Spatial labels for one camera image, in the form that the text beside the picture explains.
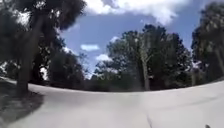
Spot group of tall trees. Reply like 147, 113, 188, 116
84, 23, 195, 93

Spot dark bushes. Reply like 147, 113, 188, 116
29, 36, 86, 90

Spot large tree with leaning trunk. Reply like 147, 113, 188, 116
0, 0, 88, 98

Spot tall dark tree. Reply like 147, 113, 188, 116
191, 1, 224, 85

